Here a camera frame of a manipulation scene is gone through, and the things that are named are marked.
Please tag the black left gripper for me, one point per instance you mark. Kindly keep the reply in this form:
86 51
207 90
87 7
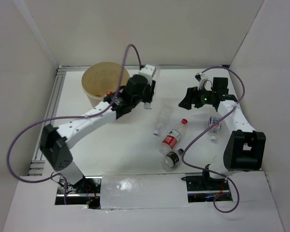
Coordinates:
150 89

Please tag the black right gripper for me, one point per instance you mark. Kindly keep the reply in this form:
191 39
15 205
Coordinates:
191 98

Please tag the clear bottle blue cap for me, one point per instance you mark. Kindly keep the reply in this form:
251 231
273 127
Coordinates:
151 92

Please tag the clear bottle white-blue cap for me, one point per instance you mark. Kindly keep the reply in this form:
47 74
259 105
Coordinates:
163 117

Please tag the blue-orange label white-cap bottle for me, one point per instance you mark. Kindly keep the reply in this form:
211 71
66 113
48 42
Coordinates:
215 132

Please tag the small red-label red-cap bottle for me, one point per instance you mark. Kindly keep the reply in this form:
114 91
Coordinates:
104 94

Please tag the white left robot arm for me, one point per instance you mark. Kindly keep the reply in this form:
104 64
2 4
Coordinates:
56 142

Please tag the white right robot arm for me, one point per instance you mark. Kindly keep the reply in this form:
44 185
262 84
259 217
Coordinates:
245 147

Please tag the beige round plastic bin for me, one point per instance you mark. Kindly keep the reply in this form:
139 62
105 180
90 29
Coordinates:
103 77

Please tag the large red-label water bottle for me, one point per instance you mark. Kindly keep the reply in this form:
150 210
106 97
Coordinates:
174 135

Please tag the black-label black-cap bottle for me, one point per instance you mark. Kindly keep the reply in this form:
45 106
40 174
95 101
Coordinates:
170 161

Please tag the white taped cover sheet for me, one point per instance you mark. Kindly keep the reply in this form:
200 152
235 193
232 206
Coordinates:
143 191

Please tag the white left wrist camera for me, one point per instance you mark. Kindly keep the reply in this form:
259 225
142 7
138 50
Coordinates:
148 71

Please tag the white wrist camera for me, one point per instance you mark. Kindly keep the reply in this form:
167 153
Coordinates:
148 71
202 79

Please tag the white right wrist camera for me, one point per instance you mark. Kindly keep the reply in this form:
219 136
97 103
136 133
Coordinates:
202 79

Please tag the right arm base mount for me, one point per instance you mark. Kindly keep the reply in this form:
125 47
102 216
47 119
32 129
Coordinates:
203 188

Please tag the aluminium frame rail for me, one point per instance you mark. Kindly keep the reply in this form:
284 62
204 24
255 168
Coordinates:
37 163

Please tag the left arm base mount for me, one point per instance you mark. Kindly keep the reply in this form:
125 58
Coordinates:
88 193

